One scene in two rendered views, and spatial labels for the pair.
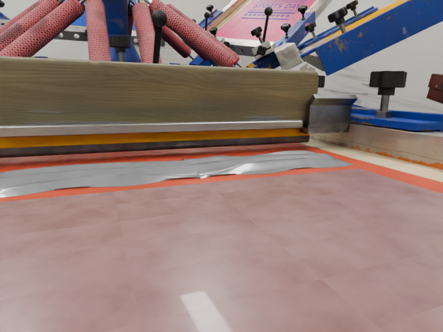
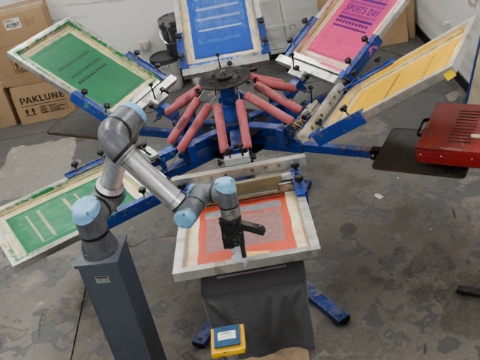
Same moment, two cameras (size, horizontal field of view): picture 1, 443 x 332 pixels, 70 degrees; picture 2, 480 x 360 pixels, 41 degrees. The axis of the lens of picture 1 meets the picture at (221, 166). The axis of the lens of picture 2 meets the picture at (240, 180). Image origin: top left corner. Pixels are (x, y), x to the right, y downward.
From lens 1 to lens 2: 2.71 m
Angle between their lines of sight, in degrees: 25
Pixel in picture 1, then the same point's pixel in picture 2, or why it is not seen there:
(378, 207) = (265, 219)
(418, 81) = not seen: outside the picture
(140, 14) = (239, 108)
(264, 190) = (251, 216)
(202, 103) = (247, 190)
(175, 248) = not seen: hidden behind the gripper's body
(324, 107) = (283, 185)
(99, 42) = (221, 134)
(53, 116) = not seen: hidden behind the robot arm
